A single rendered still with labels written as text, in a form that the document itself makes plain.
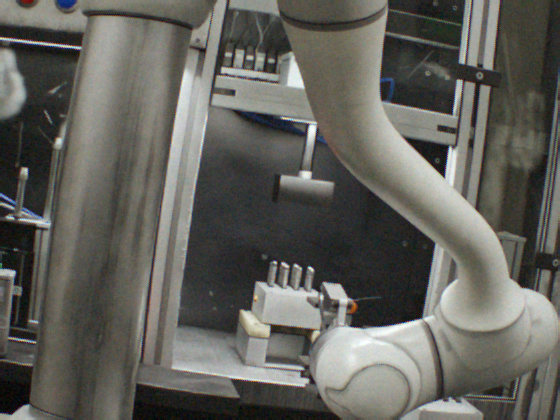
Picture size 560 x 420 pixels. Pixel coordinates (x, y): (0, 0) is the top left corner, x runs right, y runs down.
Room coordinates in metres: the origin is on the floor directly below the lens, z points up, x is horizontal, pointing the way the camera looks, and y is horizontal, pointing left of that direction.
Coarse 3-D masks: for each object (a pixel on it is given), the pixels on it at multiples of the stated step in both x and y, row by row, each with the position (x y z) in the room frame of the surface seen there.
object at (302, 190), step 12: (312, 132) 1.89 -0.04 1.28; (312, 144) 1.89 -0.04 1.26; (312, 156) 1.90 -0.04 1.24; (300, 168) 1.90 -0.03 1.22; (312, 168) 1.90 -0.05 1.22; (276, 180) 1.90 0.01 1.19; (288, 180) 1.87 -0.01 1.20; (300, 180) 1.87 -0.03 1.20; (312, 180) 1.87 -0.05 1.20; (324, 180) 1.93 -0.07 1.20; (276, 192) 1.89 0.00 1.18; (288, 192) 1.87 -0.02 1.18; (300, 192) 1.87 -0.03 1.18; (312, 192) 1.87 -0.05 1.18; (324, 192) 1.88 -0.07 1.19; (288, 204) 1.87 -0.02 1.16; (300, 204) 1.87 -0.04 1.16; (312, 204) 1.87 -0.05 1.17; (324, 204) 1.88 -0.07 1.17
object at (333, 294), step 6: (324, 288) 1.55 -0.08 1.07; (330, 288) 1.54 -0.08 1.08; (336, 288) 1.55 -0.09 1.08; (324, 294) 1.54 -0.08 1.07; (330, 294) 1.51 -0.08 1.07; (336, 294) 1.52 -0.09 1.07; (342, 294) 1.52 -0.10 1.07; (330, 300) 1.50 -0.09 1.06; (336, 300) 1.48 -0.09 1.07; (348, 300) 1.48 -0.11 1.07; (330, 306) 1.49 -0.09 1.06; (336, 306) 1.48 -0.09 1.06; (348, 306) 1.48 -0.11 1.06
